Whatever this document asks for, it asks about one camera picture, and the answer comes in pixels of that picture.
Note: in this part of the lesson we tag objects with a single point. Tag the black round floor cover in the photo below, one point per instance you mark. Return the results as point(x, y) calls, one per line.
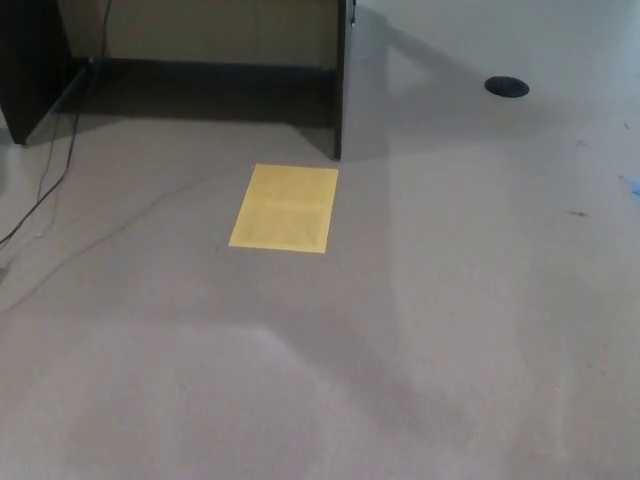
point(506, 86)

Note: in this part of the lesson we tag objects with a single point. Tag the yellow paper sheet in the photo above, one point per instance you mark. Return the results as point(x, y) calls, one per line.
point(285, 210)

